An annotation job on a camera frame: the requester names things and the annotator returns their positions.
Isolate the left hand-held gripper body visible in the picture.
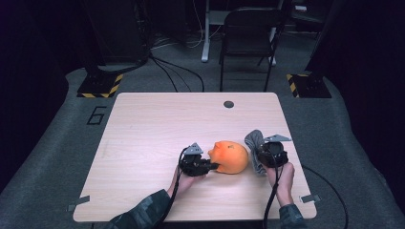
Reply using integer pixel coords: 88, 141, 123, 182
178, 141, 212, 177

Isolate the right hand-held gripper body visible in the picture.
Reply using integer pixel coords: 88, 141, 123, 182
257, 134, 292, 169

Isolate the orange plush toy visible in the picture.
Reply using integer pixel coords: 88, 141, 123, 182
207, 140, 249, 176

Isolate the grey cloth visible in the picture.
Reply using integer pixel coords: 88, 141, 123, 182
244, 129, 269, 177

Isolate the person's left hand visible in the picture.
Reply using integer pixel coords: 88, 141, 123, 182
171, 166, 206, 194

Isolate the person's right hand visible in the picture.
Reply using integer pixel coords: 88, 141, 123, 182
264, 161, 296, 194

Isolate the grey tape strip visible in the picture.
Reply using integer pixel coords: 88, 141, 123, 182
66, 195, 91, 213
299, 194, 322, 204

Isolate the black yellow striped stand base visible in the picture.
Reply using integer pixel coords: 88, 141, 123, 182
76, 73, 124, 99
286, 73, 332, 99

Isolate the black folding chair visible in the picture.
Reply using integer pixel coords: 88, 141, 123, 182
219, 7, 287, 94

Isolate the black cabinet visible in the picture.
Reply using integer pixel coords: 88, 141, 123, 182
83, 0, 151, 66

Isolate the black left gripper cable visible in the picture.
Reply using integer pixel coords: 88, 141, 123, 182
152, 146, 189, 229

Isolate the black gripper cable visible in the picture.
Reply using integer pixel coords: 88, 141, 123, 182
262, 165, 285, 229
301, 164, 350, 229
152, 146, 189, 229

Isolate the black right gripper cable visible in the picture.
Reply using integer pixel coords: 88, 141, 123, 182
301, 164, 350, 229
262, 165, 285, 229

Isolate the black floor cable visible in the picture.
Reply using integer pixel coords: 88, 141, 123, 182
151, 57, 180, 94
149, 55, 205, 94

